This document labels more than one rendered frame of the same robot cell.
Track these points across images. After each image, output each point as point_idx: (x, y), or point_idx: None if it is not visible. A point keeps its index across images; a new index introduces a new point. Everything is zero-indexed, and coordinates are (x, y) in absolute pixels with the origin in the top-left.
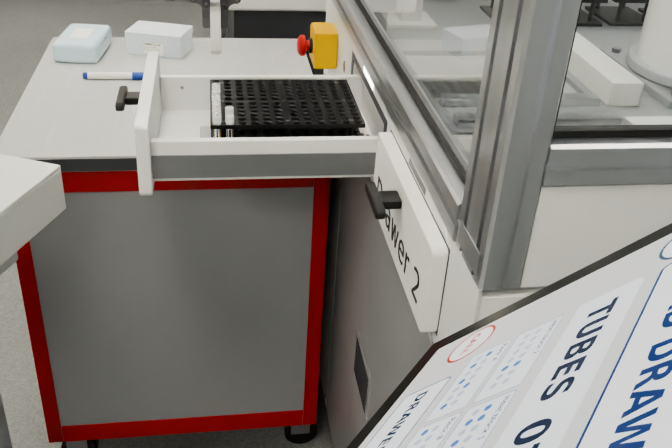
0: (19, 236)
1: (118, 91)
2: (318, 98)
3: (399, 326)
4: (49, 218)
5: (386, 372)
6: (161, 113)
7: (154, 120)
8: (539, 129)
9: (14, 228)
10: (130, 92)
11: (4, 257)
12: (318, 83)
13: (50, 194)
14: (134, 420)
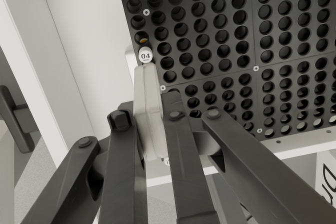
0: (10, 186)
1: (0, 113)
2: (311, 49)
3: (295, 167)
4: (12, 147)
5: None
6: None
7: (77, 126)
8: None
9: (6, 197)
10: (21, 115)
11: (12, 197)
12: None
13: (3, 155)
14: None
